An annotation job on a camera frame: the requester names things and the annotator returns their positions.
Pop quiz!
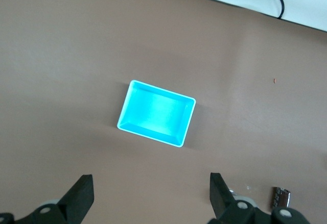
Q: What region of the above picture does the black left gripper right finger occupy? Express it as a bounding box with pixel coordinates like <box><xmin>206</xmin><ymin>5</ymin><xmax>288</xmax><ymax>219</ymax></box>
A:
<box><xmin>209</xmin><ymin>172</ymin><xmax>267</xmax><ymax>224</ymax></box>

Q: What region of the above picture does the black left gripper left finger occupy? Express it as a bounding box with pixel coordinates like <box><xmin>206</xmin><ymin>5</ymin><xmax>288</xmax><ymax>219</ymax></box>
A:
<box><xmin>28</xmin><ymin>174</ymin><xmax>95</xmax><ymax>224</ymax></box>

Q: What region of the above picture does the dark brown cylindrical capacitor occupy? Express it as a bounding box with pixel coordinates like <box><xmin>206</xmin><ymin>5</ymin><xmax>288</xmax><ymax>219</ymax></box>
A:
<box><xmin>271</xmin><ymin>186</ymin><xmax>292</xmax><ymax>208</ymax></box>

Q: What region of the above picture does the cyan plastic bin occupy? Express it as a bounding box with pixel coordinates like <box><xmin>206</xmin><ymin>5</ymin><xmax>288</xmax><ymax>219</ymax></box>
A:
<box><xmin>116</xmin><ymin>79</ymin><xmax>197</xmax><ymax>148</ymax></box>

